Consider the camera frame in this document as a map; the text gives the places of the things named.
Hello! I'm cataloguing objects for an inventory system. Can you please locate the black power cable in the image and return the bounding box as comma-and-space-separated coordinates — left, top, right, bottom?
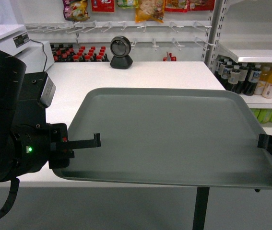
31, 39, 49, 72

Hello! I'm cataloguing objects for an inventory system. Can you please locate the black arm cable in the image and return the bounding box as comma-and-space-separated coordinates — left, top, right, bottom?
0, 177, 21, 230

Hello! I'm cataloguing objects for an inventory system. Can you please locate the white checkout counter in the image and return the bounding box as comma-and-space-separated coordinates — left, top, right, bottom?
15, 62, 221, 230

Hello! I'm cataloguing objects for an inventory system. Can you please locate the purple green snack bag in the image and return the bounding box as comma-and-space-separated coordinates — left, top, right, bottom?
62, 0, 90, 22

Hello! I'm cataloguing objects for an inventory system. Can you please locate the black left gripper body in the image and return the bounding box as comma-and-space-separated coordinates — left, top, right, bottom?
12, 123, 74, 173

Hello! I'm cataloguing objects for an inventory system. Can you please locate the white cash register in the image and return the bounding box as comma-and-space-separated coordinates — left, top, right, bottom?
0, 24, 54, 73

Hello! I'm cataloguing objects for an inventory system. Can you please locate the grey rectangular serving tray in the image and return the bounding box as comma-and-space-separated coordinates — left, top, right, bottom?
54, 88, 272, 189

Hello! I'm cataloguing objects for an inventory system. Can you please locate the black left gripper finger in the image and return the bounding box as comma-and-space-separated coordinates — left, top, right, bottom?
68, 133, 101, 149

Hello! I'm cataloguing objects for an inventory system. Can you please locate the yellow snack bag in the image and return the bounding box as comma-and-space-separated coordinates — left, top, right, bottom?
135, 0, 166, 23

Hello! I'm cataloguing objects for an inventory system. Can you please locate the red snack bag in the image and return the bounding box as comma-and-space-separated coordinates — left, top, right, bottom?
91, 0, 115, 12

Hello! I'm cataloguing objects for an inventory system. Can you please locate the black round barcode scanner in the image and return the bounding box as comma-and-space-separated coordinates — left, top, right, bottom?
110, 35, 133, 69

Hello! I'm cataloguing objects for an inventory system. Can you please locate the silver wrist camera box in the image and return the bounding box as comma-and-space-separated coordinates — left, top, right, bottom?
39, 77, 56, 108

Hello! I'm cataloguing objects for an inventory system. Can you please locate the white peg hook rail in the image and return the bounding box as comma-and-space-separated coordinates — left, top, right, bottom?
25, 20, 212, 34

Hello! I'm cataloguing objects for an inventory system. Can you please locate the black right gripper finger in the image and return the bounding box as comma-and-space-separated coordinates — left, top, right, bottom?
257, 134, 270, 149

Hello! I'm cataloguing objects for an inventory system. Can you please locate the white metal shelf unit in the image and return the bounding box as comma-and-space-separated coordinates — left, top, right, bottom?
205, 0, 272, 135

